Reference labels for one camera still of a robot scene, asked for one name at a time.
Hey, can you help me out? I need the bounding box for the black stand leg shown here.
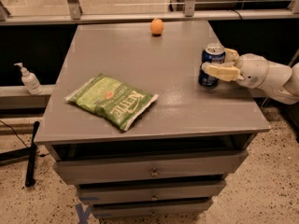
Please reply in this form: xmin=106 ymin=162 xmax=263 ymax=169
xmin=0 ymin=121 xmax=39 ymax=188

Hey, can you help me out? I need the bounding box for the top grey drawer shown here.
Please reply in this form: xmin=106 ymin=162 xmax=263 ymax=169
xmin=53 ymin=150 xmax=248 ymax=185

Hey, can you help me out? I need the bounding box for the black floor cable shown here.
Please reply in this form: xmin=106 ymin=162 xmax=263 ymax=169
xmin=0 ymin=119 xmax=31 ymax=149

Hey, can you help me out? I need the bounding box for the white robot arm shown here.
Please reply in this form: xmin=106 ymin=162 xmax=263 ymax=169
xmin=202 ymin=49 xmax=299 ymax=105

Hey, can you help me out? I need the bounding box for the grey drawer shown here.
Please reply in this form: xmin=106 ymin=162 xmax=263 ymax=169
xmin=77 ymin=180 xmax=226 ymax=204
xmin=92 ymin=198 xmax=212 ymax=218
xmin=53 ymin=150 xmax=248 ymax=185

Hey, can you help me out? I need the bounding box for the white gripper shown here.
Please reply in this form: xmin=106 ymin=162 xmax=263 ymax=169
xmin=201 ymin=48 xmax=269 ymax=89

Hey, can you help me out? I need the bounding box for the green kettle chips bag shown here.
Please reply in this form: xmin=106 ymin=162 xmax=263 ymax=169
xmin=65 ymin=74 xmax=159 ymax=132

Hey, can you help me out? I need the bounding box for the bottom grey drawer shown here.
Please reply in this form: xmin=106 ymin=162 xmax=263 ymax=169
xmin=92 ymin=198 xmax=212 ymax=218

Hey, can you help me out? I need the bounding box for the metal window rail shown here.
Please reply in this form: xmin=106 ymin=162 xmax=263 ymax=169
xmin=0 ymin=0 xmax=299 ymax=25

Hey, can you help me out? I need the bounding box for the orange fruit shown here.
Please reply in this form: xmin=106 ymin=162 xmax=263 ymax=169
xmin=150 ymin=19 xmax=164 ymax=35

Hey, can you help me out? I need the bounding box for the middle grey drawer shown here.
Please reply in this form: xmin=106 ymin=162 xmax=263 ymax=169
xmin=77 ymin=180 xmax=226 ymax=204

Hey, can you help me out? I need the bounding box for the blue pepsi can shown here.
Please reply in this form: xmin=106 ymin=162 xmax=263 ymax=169
xmin=198 ymin=43 xmax=225 ymax=88

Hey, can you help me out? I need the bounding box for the white pump bottle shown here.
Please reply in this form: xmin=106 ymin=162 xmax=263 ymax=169
xmin=15 ymin=63 xmax=43 ymax=95

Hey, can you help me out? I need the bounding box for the blue tape cross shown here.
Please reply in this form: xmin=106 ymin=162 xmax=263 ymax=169
xmin=76 ymin=203 xmax=92 ymax=224

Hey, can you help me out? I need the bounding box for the grey drawer cabinet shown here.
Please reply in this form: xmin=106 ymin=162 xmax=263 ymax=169
xmin=34 ymin=20 xmax=271 ymax=220

